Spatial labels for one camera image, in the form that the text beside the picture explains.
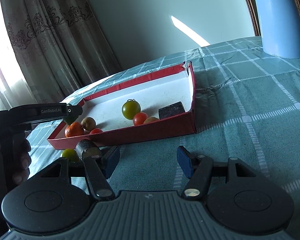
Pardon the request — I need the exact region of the green tomato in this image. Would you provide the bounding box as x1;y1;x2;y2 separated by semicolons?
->
121;99;141;120
61;148;79;162

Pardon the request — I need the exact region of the green cucumber piece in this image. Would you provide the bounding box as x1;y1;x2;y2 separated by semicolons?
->
63;112;79;126

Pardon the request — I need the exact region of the orange mandarin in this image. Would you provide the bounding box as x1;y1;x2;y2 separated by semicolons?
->
64;122;84;138

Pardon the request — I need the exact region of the red cherry tomato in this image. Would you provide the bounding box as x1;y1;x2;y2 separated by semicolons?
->
133;112;148;126
89;128;103;134

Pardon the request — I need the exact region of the small brown kiwi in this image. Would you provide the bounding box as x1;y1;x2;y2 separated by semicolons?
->
81;116;96;132

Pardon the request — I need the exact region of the small brown round fruit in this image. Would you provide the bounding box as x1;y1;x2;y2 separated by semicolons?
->
143;116;159;124

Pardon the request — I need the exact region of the eggplant slice piece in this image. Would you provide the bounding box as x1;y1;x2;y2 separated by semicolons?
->
75;139;103;161

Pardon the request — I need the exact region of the person left hand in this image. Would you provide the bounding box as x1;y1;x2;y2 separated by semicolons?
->
13;139;32;185

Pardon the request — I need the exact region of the brown patterned curtain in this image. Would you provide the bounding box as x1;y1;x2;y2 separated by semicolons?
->
0;0;121;110

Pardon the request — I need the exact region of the light blue kettle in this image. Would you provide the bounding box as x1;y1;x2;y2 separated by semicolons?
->
255;0;300;59

